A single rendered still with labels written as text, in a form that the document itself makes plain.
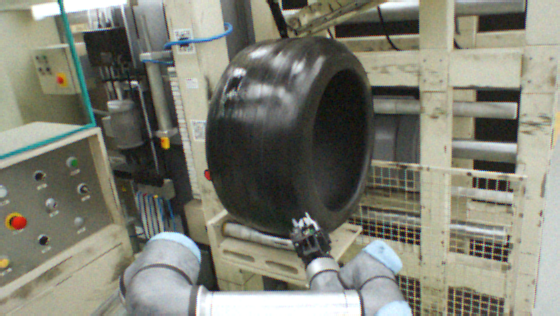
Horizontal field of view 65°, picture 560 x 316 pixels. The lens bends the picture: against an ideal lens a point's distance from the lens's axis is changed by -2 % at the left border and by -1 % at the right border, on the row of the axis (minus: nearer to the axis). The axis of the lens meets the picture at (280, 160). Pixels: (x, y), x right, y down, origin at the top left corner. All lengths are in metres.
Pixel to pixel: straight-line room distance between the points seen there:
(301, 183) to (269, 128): 0.16
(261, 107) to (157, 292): 0.54
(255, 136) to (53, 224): 0.79
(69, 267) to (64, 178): 0.29
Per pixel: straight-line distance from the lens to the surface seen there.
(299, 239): 1.03
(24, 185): 1.55
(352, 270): 0.89
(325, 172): 1.62
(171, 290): 0.77
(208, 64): 1.43
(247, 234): 1.45
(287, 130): 1.08
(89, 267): 1.67
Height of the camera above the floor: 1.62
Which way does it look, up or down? 21 degrees down
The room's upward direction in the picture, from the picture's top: 7 degrees counter-clockwise
